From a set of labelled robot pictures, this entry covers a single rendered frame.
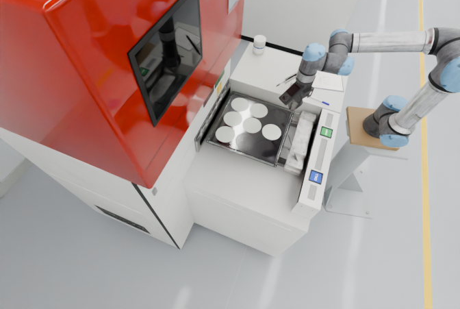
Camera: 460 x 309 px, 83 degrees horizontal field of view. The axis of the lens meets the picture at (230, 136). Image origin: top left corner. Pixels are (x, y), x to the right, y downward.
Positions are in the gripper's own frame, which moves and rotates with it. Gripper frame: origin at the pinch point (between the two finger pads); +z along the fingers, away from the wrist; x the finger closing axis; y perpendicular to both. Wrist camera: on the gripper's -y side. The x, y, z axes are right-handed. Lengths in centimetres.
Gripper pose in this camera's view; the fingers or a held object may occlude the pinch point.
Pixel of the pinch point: (289, 109)
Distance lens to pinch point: 130.5
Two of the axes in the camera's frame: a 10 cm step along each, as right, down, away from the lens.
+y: 8.3, -4.6, 3.3
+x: -5.6, -7.0, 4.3
